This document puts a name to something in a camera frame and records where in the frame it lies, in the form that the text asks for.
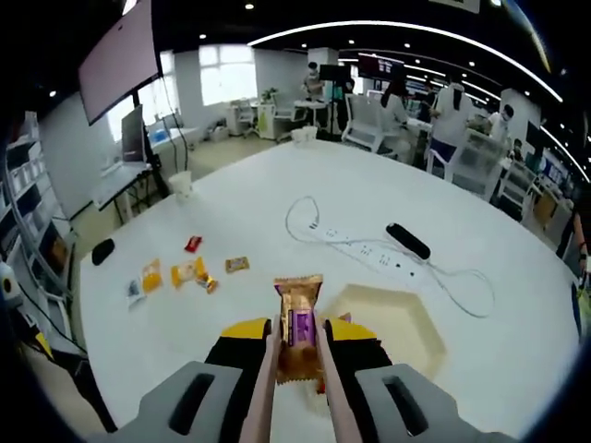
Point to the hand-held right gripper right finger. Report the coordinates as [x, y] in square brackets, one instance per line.
[406, 401]

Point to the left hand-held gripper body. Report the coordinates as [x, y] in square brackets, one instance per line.
[9, 286]

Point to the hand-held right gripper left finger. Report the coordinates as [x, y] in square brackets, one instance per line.
[194, 397]

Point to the pink food tongs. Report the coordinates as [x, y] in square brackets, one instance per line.
[265, 392]

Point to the beige hexagonal container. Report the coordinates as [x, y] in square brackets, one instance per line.
[392, 323]

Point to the clear white food packet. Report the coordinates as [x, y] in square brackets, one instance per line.
[135, 293]

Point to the yellow cake food packet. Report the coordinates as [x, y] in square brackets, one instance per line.
[151, 277]
[187, 272]

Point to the orange brown food packet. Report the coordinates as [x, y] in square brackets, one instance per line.
[299, 323]

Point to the small brown food packet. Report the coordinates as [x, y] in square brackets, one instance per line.
[237, 264]

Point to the small red food packet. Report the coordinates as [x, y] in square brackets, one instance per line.
[193, 243]

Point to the metal storage shelf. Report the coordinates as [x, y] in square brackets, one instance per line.
[32, 198]

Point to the black computer mouse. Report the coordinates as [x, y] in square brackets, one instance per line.
[102, 251]

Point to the row of white storage bins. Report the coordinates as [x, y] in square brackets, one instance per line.
[23, 175]

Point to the small black-legged table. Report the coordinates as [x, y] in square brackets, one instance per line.
[120, 177]

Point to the black oblong adapter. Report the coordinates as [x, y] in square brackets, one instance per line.
[408, 240]

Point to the open laptop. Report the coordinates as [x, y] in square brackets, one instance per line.
[133, 136]

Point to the white paper cup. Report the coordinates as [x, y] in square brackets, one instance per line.
[180, 187]
[304, 135]

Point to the white mesh office chair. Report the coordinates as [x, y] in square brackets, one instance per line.
[365, 122]
[475, 161]
[517, 187]

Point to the white cabinet green panel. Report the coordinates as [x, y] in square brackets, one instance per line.
[266, 121]

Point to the potted green plant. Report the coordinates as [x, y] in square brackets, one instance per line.
[268, 94]

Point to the dark hanging display screen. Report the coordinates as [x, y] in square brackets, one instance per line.
[381, 66]

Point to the black monitor on stand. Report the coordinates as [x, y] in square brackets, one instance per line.
[332, 73]

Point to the group of ceiling spot lights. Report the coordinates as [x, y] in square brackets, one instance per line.
[249, 6]

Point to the long ceiling light strip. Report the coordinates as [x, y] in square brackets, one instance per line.
[392, 25]

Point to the ceiling air conditioner vent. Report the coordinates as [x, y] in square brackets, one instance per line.
[454, 4]

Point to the large wall display screen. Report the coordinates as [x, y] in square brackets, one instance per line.
[120, 60]

